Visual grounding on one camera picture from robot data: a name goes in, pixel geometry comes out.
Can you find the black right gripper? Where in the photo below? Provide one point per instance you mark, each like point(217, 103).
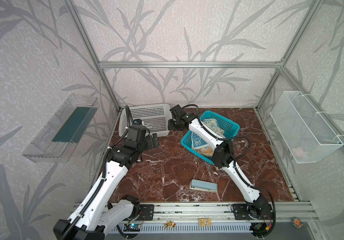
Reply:
point(175, 111)

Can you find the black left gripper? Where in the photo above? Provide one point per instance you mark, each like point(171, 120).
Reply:
point(153, 141)

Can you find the white perforated plastic basket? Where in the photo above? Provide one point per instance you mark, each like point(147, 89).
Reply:
point(154, 117)

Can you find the blue bunny pattern towel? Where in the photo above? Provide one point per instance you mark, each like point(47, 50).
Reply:
point(197, 139)

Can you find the teal perforated plastic basket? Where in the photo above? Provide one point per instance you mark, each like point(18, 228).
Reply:
point(229, 127)

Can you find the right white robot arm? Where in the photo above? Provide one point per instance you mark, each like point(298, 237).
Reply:
point(260, 202)

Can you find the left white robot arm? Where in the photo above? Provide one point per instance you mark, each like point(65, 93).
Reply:
point(88, 221)

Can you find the orange rabbit print towel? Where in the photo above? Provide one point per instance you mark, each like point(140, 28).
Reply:
point(207, 151)

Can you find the light blue stapler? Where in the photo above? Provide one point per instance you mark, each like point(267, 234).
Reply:
point(203, 186)

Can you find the green microcontroller board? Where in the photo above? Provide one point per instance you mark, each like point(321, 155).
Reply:
point(131, 227)

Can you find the small yellow circuit board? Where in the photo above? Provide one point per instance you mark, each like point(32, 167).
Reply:
point(204, 222)

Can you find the round orange circuit board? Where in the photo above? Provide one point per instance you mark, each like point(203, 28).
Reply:
point(297, 223)

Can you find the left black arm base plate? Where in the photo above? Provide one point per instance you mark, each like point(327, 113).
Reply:
point(146, 212)

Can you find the aluminium horizontal frame bar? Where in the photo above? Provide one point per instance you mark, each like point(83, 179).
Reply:
point(220, 65)

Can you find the clear plastic wall tray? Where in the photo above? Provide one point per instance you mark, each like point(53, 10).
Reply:
point(58, 139)

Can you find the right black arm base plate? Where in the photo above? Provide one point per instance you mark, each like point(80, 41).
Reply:
point(240, 212)

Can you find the pink object in wire basket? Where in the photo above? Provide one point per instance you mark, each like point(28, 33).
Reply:
point(298, 152)

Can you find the white wire mesh basket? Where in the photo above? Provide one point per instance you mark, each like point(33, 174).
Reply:
point(302, 125)

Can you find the right controller board with wires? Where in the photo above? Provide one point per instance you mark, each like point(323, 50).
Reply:
point(261, 230)

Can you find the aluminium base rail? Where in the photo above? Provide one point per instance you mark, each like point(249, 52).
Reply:
point(220, 212)

